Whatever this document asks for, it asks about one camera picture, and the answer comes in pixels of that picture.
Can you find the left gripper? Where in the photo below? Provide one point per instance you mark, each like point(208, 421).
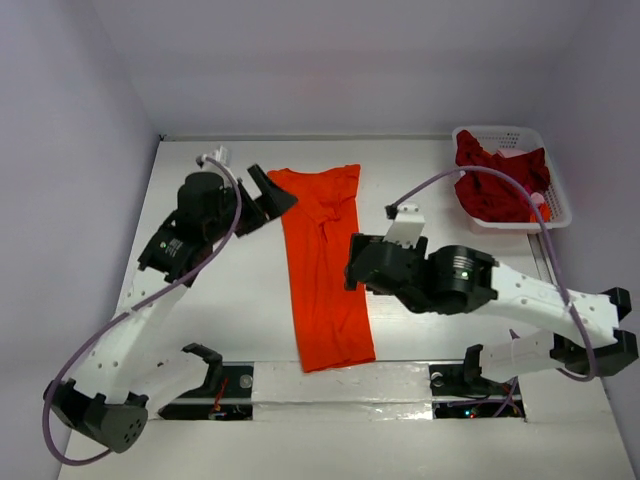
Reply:
point(275, 202)

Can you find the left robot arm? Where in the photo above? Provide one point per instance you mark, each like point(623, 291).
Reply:
point(109, 389)

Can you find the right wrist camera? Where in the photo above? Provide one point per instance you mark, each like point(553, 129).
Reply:
point(407, 224)

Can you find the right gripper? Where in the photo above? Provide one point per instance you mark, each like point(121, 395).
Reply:
point(361, 262)

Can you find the orange t-shirt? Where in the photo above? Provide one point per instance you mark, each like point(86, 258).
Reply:
point(331, 324)

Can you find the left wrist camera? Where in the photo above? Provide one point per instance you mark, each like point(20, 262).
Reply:
point(220, 154)

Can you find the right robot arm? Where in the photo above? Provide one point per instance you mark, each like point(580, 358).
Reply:
point(578, 333)

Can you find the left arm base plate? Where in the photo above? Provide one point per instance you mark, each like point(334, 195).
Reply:
point(231, 400)

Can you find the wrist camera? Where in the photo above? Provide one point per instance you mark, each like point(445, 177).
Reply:
point(407, 224)
point(220, 154)

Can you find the dark red t-shirt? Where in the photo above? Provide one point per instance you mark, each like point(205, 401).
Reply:
point(492, 199)

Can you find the white plastic laundry basket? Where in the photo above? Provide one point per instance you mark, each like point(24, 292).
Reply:
point(492, 138)

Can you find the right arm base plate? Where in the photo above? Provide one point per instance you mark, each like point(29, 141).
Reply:
point(460, 392)

